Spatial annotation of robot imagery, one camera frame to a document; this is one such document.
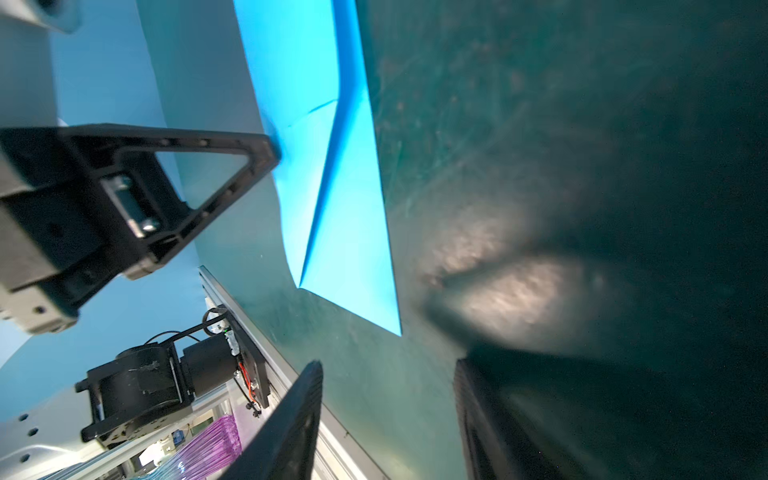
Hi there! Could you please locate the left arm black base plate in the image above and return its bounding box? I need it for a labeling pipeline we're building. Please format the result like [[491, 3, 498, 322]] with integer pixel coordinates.
[[222, 308, 271, 410]]

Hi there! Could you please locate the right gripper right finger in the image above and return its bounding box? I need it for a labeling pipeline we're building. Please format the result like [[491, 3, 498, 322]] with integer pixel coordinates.
[[453, 356, 600, 479]]

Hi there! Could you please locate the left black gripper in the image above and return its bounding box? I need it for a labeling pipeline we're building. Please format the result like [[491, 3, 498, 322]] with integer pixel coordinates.
[[1, 124, 280, 335]]

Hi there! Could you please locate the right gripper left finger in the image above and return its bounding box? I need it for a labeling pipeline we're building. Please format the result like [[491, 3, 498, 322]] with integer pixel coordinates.
[[222, 361, 324, 479]]

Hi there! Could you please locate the purple ribbed plastic item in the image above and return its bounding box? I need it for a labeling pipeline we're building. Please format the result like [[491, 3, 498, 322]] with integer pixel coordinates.
[[140, 415, 243, 480]]

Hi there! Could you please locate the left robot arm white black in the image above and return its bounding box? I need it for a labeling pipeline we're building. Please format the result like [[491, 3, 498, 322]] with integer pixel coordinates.
[[1, 124, 279, 479]]

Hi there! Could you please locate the blue square paper sheet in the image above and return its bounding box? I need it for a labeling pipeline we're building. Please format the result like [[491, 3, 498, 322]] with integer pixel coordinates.
[[234, 1, 402, 335]]

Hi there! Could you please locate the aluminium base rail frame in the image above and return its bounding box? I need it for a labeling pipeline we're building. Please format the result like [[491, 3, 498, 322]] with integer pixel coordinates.
[[199, 266, 389, 479]]

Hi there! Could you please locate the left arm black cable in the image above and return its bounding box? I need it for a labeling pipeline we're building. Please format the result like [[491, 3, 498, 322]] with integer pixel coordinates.
[[142, 305, 265, 418]]

